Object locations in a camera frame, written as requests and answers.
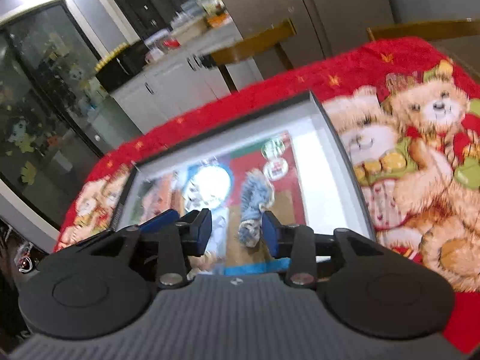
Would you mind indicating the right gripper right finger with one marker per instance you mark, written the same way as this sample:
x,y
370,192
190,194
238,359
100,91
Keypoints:
x,y
373,290

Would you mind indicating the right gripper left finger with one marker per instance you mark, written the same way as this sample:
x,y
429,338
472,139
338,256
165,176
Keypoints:
x,y
106,282

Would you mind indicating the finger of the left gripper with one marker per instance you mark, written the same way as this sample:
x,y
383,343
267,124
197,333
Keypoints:
x,y
165,218

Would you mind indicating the blue white crochet scrunchie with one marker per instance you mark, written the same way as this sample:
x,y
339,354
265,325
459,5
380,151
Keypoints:
x,y
256,196

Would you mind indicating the colourful book in box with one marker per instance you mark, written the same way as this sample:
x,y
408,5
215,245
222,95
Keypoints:
x,y
215,183

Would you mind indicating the black shallow cardboard box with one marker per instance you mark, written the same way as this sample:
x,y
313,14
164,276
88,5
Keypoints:
x,y
332,198

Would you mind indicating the white kitchen cabinet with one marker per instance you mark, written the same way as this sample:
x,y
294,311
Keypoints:
x,y
177,83

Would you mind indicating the glass sliding door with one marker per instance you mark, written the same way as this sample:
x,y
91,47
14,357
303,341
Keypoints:
x,y
46,153

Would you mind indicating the black microwave oven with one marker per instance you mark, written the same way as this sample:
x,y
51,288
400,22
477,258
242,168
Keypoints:
x,y
122,65

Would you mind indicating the red teddy bear blanket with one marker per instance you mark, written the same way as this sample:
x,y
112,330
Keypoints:
x,y
409,120

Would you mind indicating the beige plastic basin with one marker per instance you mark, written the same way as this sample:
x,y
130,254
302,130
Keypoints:
x,y
190,30

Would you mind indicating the wooden chair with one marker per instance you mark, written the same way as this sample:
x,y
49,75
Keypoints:
x,y
269,39
437,30

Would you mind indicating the silver double door refrigerator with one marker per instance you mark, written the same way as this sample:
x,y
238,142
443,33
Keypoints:
x,y
324,27

